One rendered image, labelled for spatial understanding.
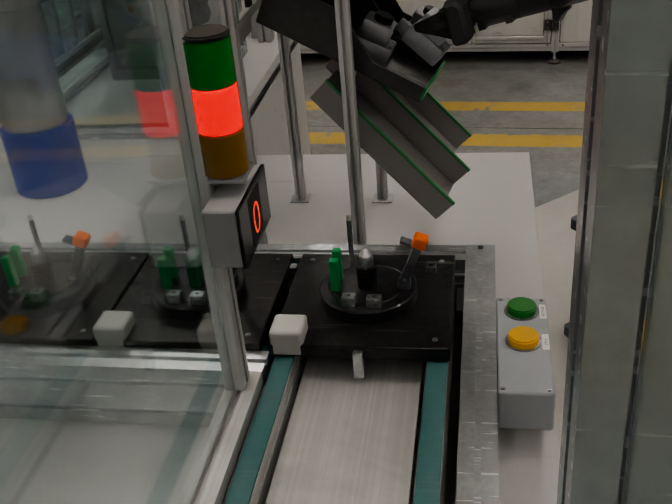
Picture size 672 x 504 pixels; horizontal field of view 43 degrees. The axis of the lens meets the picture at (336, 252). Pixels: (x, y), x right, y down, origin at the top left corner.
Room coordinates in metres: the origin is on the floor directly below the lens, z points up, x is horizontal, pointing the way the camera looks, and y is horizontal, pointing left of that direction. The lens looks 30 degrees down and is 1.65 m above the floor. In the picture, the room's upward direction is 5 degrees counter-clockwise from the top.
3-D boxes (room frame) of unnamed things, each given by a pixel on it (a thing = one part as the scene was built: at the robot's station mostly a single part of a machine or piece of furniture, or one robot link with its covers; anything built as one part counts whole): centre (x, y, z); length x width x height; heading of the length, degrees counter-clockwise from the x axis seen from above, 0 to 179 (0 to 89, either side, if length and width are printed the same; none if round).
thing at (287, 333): (0.95, 0.07, 0.97); 0.05 x 0.05 x 0.04; 79
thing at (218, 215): (0.86, 0.11, 1.29); 0.12 x 0.05 x 0.25; 169
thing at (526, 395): (0.90, -0.24, 0.93); 0.21 x 0.07 x 0.06; 169
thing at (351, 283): (1.03, -0.04, 0.98); 0.14 x 0.14 x 0.02
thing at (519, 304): (0.97, -0.25, 0.96); 0.04 x 0.04 x 0.02
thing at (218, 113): (0.86, 0.11, 1.33); 0.05 x 0.05 x 0.05
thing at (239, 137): (0.86, 0.11, 1.28); 0.05 x 0.05 x 0.05
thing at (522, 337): (0.90, -0.24, 0.96); 0.04 x 0.04 x 0.02
